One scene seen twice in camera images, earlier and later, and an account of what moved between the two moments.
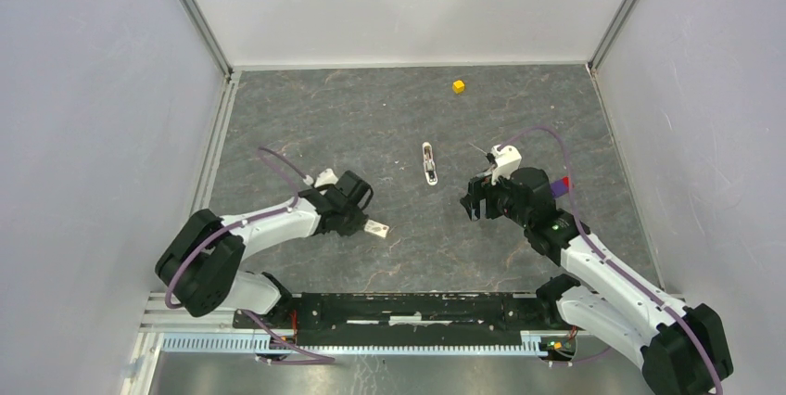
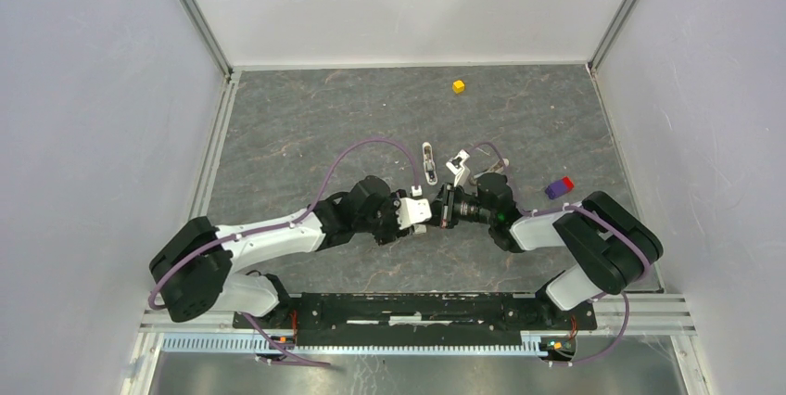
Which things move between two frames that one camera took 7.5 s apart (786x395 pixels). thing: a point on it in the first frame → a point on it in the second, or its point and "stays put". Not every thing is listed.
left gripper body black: (354, 221) → (384, 225)
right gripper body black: (499, 199) → (453, 206)
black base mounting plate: (408, 320) stays put
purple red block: (560, 186) stays put
